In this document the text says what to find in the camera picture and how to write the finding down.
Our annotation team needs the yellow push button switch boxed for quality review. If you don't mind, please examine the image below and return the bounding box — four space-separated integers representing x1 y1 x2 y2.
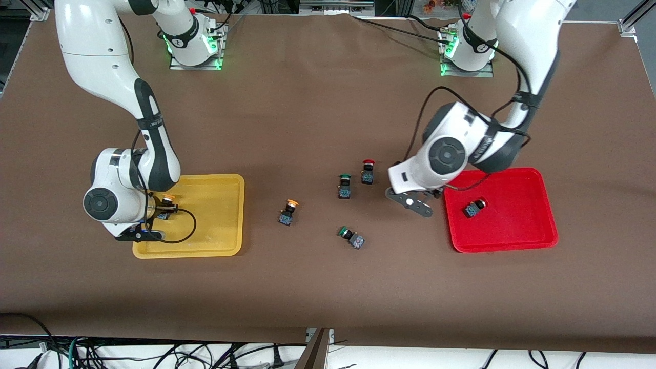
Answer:
159 194 177 221
278 199 300 227

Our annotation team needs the yellow plastic tray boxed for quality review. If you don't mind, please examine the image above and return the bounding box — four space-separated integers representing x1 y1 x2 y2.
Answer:
132 174 245 259

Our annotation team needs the red plastic tray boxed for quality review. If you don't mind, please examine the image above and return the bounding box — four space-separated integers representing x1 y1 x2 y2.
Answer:
443 167 559 254

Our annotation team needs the brown table cover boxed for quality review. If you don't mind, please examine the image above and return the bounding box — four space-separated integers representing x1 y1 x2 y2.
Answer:
0 10 656 354

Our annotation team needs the grey device box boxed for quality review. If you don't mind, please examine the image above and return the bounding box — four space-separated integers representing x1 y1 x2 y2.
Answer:
300 0 375 16

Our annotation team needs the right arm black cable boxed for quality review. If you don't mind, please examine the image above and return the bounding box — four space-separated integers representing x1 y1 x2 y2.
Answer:
120 15 197 244

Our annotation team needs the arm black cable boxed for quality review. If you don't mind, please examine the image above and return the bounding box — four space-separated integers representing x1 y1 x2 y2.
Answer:
120 15 197 244
405 0 534 193

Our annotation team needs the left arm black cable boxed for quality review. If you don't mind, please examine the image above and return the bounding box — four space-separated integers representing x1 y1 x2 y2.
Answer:
405 0 534 193

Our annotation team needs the black floor cable loop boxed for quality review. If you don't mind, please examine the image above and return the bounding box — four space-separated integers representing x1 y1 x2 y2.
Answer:
0 312 57 359

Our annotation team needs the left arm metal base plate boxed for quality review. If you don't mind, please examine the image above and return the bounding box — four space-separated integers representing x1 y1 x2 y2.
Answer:
440 26 495 78

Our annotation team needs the teal floor cable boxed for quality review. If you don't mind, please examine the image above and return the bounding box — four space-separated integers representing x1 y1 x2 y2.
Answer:
68 336 85 369

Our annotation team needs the long black base cable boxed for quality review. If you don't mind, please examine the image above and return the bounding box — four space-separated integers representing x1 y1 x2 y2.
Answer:
351 15 452 42

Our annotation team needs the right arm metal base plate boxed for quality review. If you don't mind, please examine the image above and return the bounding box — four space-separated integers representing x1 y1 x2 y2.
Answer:
169 23 226 71

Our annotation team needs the short black base cable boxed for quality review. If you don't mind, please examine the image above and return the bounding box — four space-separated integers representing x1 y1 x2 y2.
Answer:
407 14 457 30

